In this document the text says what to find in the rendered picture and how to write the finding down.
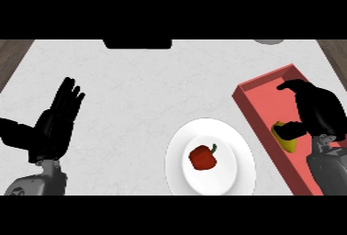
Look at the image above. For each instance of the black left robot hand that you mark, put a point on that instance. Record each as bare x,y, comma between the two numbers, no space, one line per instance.
54,125

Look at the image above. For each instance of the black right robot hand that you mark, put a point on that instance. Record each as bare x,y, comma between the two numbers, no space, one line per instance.
323,110

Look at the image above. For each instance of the yellow lemon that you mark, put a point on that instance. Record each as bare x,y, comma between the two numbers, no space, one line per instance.
289,145

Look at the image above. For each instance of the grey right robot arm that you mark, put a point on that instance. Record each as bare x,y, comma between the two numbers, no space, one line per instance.
327,166

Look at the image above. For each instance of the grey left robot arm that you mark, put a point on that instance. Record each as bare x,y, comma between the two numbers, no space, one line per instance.
41,180

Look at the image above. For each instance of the red cardboard box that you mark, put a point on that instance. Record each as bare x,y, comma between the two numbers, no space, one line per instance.
271,122

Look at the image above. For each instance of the white round plate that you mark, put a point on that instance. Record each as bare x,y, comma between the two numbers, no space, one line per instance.
210,156

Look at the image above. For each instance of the grey round object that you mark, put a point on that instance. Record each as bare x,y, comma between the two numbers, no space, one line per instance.
269,41

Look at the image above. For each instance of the red bell pepper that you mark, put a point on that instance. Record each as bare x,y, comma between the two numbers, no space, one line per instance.
203,157

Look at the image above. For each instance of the black appliance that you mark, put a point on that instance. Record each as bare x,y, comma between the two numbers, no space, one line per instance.
138,43

